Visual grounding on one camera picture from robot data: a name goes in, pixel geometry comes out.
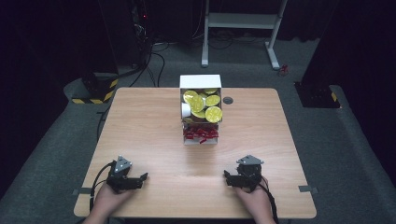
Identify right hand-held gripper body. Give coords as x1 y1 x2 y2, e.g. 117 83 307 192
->
233 154 265 191

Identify white two-compartment box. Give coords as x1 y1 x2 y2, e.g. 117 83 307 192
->
178 74 223 146

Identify left hand-held gripper cable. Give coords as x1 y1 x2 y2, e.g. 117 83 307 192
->
89 161 117 213

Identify white metal stand frame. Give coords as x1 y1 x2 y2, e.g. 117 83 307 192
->
201 0 290 71

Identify black floor cables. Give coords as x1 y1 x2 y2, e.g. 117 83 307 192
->
127 34 171 89

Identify pile of red packets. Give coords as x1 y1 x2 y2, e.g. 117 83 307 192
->
182 125 219 145

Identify dark equipment rack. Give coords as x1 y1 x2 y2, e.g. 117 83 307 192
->
125 0 153 66

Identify person's left hand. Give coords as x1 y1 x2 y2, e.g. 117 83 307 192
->
83 183 135 224

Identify hand-held gripper cable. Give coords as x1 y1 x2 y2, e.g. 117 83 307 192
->
257 175 280 224
89 161 117 213

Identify pile of yellow-lid capsules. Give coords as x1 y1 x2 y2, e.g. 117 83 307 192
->
181 88 224 124

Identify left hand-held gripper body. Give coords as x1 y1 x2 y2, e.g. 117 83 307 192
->
106 154 142 193

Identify right hand-held gripper cable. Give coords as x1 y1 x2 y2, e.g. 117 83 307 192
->
257 175 280 224

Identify grey tape strip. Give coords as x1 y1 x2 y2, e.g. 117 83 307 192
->
298 185 319 194
72 187 93 196

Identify black yellow-striped stand base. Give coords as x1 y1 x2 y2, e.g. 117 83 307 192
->
71 72 120 105

